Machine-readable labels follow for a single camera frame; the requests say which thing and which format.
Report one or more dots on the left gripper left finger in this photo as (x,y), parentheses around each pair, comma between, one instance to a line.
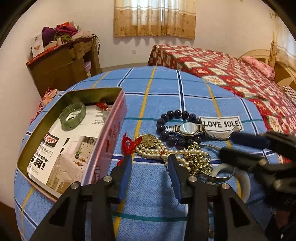
(120,178)

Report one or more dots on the beige patterned curtain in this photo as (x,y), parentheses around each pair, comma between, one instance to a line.
(155,18)

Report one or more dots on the brown wooden desk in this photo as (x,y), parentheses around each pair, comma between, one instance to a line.
(65,66)

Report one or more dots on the printed paper leaflet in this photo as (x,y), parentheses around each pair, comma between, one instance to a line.
(62,157)

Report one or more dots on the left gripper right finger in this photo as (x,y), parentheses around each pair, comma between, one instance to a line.
(179,176)

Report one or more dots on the purple storage box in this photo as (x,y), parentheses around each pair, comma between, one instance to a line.
(88,68)

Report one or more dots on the pink pillow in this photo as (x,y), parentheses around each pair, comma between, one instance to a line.
(264,68)

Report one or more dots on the white product box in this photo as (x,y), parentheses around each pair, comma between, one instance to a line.
(37,45)

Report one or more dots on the red string coin pendant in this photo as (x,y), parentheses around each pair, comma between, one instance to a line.
(128,146)

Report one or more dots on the blue plaid table cloth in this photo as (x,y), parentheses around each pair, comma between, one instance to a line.
(156,97)

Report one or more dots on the wooden bed headboard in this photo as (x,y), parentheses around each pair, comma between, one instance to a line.
(284,74)

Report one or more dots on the red patterned bed cover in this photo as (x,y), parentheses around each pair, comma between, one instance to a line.
(234,75)

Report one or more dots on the pink floral bag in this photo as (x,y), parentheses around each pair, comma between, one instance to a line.
(46,99)

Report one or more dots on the silver wrist watch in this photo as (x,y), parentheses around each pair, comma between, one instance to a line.
(193,129)

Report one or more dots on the pink metal tin box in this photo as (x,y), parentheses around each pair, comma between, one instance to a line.
(99,164)

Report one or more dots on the clear glass bangle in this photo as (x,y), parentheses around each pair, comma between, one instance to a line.
(224,172)

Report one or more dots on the pile of clothes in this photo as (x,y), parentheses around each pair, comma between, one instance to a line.
(65,31)

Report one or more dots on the red flat box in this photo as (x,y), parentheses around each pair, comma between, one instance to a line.
(46,52)

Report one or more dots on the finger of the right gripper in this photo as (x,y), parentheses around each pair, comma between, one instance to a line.
(243,161)
(261,141)

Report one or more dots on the green jade bangle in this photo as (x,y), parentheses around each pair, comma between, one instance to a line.
(72,116)

